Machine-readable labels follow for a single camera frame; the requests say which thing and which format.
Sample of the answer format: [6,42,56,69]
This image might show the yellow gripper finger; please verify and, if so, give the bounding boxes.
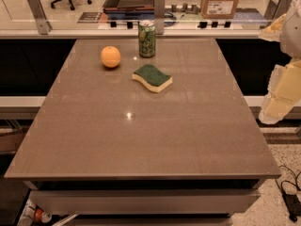
[259,59,301,124]
[259,14,286,42]

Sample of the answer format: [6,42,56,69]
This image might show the green soda can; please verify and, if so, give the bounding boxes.
[138,20,156,57]

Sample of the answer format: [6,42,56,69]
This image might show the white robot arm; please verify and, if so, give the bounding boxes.
[259,0,301,124]

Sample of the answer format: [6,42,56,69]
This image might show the cardboard box with label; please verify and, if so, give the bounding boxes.
[201,0,239,19]

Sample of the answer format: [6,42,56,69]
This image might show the green yellow sponge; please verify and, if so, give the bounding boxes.
[132,64,173,93]

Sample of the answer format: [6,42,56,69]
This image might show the orange fruit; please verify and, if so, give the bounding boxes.
[101,46,121,68]

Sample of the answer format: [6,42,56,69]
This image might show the grey table drawer base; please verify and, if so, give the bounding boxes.
[29,188,260,226]

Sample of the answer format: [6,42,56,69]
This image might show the white bottles under table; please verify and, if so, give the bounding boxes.
[17,199,52,226]

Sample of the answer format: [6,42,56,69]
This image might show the right metal glass bracket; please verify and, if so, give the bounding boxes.
[264,0,293,20]

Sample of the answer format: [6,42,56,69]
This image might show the metal glass bracket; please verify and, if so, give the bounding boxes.
[264,0,293,20]
[154,0,166,35]
[27,0,52,35]

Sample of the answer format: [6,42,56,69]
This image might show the black power adapter with cable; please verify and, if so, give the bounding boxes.
[275,165,301,223]

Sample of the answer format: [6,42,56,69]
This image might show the middle metal glass bracket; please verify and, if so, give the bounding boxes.
[154,0,166,35]

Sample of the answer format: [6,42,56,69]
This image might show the left metal glass bracket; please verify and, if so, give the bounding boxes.
[27,0,52,35]

